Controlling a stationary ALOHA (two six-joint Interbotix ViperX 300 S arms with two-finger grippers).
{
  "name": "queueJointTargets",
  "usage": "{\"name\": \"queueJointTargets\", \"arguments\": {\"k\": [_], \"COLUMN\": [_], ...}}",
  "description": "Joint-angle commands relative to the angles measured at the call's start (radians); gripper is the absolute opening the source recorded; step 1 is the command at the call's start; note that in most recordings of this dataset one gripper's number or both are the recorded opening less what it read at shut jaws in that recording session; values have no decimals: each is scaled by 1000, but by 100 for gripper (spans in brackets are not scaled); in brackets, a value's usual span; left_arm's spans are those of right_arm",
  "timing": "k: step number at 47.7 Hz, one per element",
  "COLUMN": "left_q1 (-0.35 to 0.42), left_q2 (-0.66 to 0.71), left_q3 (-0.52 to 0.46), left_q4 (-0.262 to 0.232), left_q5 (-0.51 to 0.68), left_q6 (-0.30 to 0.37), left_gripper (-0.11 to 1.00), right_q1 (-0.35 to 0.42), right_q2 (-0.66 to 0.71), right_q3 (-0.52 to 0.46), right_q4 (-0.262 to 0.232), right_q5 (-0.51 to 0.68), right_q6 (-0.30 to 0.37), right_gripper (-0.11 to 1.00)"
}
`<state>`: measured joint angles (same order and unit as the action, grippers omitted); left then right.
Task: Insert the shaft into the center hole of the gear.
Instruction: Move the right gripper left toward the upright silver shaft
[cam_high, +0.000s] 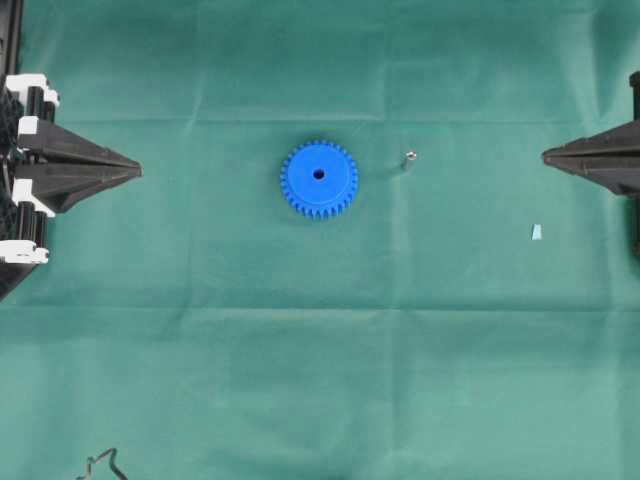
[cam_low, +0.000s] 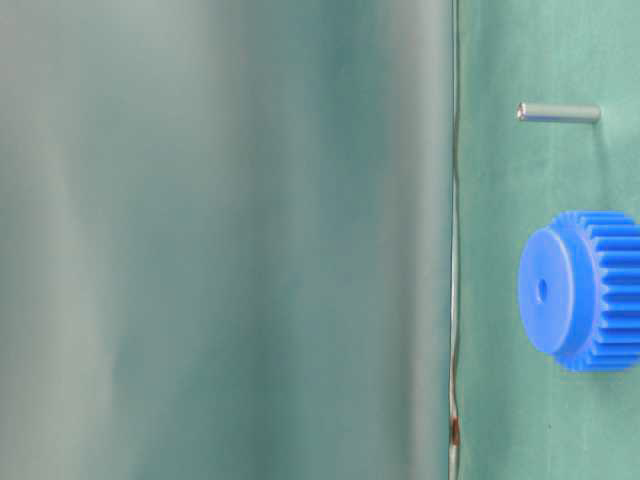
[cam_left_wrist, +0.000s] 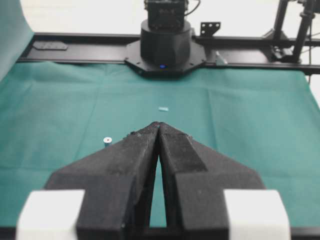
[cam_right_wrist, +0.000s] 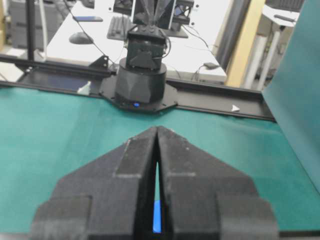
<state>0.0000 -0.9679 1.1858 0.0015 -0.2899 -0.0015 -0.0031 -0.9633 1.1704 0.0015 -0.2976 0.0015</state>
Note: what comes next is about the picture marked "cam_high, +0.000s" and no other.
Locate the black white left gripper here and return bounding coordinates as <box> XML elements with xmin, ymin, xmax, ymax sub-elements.
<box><xmin>1</xmin><ymin>74</ymin><xmax>143</xmax><ymax>264</ymax></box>

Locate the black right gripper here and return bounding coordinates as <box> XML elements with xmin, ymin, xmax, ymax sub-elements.
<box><xmin>541</xmin><ymin>70</ymin><xmax>640</xmax><ymax>259</ymax></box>

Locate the blue plastic gear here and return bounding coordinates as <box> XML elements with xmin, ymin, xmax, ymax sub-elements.
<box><xmin>279</xmin><ymin>140</ymin><xmax>359</xmax><ymax>220</ymax></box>

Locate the light blue tape piece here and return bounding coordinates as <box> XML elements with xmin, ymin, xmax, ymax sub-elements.
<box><xmin>531</xmin><ymin>224</ymin><xmax>542</xmax><ymax>241</ymax></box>

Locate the green cloth mat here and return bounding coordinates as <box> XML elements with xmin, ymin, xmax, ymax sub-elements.
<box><xmin>1</xmin><ymin>1</ymin><xmax>639</xmax><ymax>479</ymax></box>

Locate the black frame at left edge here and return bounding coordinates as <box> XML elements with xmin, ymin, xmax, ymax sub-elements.
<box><xmin>0</xmin><ymin>0</ymin><xmax>23</xmax><ymax>75</ymax></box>

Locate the thin black cable loop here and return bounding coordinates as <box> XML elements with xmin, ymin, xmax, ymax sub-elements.
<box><xmin>74</xmin><ymin>447</ymin><xmax>132</xmax><ymax>480</ymax></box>

